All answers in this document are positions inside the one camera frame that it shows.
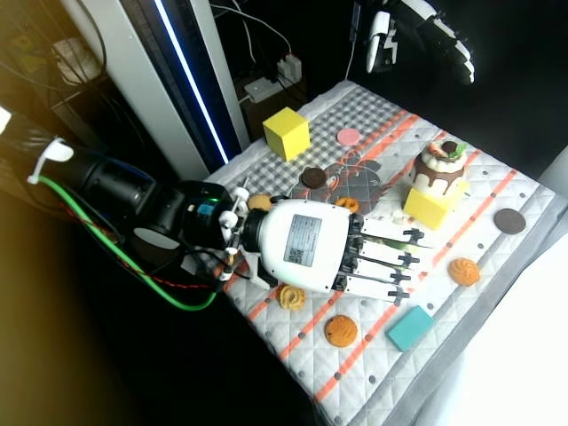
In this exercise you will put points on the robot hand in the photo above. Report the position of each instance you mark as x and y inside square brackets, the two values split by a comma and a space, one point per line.
[306, 244]
[437, 20]

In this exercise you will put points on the chocolate drip toy cake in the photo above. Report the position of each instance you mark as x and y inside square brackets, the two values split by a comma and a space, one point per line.
[439, 171]

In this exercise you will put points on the pretzel cookie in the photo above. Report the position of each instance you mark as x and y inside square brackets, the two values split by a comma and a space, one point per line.
[348, 206]

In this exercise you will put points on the chocolate chip cookie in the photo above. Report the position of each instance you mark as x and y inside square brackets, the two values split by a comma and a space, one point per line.
[341, 330]

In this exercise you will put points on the plain golden round biscuit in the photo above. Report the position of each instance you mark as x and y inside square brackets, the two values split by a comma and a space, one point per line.
[259, 202]

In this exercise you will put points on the smooth yellow cube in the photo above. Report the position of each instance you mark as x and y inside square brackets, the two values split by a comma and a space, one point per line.
[428, 208]

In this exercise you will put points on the orange swirl cookie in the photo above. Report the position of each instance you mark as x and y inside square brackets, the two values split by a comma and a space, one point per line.
[463, 271]

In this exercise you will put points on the yellow textured block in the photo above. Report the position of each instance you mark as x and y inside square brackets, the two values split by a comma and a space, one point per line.
[287, 135]

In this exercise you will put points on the pink sandwich cookie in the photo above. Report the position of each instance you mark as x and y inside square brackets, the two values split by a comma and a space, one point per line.
[349, 136]

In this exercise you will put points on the grey quilt with bear print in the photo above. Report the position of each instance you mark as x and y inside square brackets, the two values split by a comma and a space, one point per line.
[444, 288]

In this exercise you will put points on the teal flat block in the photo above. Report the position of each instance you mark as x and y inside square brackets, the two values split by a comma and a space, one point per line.
[410, 328]

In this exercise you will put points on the white power strip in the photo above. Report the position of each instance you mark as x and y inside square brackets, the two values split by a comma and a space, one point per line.
[262, 89]

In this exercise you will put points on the dark brown flat cookie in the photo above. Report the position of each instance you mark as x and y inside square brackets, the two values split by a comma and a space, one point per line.
[510, 221]

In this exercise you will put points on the white charger plug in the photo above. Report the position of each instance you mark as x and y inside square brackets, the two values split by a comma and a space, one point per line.
[290, 66]

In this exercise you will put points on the dark brown sandwich cookie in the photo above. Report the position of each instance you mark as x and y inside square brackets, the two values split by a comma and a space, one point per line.
[314, 177]

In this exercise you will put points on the grey pillar with blue light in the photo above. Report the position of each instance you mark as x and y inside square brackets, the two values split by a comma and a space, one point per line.
[146, 66]

